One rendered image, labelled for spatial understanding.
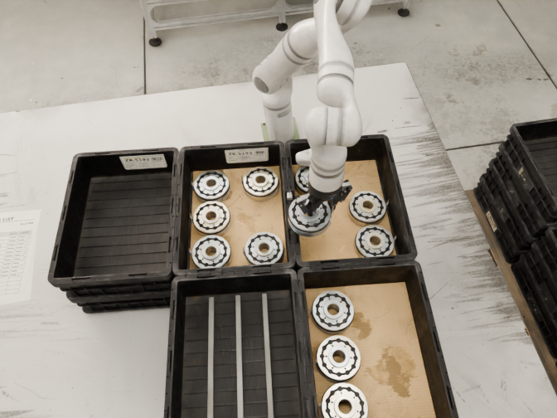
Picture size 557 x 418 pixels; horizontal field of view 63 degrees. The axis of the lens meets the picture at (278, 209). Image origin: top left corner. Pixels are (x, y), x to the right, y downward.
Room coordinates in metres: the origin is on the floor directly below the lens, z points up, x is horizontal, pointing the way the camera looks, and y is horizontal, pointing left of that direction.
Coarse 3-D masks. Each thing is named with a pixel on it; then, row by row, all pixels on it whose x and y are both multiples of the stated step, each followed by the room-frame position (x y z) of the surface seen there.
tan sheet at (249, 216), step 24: (240, 168) 0.84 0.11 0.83; (192, 192) 0.75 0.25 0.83; (240, 192) 0.75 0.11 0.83; (192, 216) 0.67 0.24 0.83; (240, 216) 0.67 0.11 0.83; (264, 216) 0.66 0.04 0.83; (192, 240) 0.60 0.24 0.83; (240, 240) 0.59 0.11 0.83; (192, 264) 0.52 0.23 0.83; (240, 264) 0.52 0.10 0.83
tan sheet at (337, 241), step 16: (368, 160) 0.85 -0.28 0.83; (352, 176) 0.80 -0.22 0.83; (368, 176) 0.79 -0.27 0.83; (352, 192) 0.74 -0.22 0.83; (336, 208) 0.68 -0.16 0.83; (368, 208) 0.68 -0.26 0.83; (336, 224) 0.63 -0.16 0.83; (352, 224) 0.63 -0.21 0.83; (384, 224) 0.63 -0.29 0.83; (304, 240) 0.59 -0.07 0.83; (320, 240) 0.58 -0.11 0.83; (336, 240) 0.58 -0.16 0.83; (352, 240) 0.58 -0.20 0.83; (304, 256) 0.54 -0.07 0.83; (320, 256) 0.53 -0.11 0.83; (336, 256) 0.53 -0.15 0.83; (352, 256) 0.53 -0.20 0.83
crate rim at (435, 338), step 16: (304, 272) 0.45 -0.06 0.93; (320, 272) 0.45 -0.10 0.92; (416, 272) 0.44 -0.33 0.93; (304, 288) 0.41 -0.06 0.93; (304, 304) 0.37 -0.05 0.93; (304, 320) 0.33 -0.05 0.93; (432, 320) 0.32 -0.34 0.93; (304, 336) 0.30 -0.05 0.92; (432, 336) 0.28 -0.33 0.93; (304, 352) 0.26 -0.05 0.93; (448, 384) 0.18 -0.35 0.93; (448, 400) 0.15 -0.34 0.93
